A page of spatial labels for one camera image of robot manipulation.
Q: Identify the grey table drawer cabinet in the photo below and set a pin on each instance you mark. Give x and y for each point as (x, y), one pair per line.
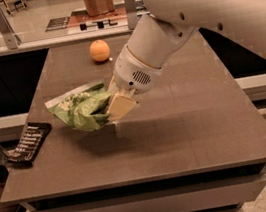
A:
(227, 195)

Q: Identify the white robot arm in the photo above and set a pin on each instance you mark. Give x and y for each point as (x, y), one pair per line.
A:
(166, 28)

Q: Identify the left metal glass post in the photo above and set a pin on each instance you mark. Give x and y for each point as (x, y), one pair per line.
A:
(11, 39)

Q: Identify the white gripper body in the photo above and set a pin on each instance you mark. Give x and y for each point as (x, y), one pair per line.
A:
(131, 71)

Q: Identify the green jalapeno chip bag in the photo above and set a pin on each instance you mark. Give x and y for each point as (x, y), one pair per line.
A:
(83, 108)

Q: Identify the orange fruit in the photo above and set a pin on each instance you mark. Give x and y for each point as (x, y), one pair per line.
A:
(99, 50)

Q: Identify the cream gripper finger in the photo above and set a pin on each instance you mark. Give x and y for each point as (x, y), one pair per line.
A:
(112, 87)
(119, 106)

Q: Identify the metal glass post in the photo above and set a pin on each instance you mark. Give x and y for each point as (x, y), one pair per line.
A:
(131, 13)
(11, 39)

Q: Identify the black rxbar chocolate bar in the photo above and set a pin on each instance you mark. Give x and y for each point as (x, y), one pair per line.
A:
(30, 142)

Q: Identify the middle metal glass post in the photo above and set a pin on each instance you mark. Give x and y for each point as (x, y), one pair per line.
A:
(131, 13)

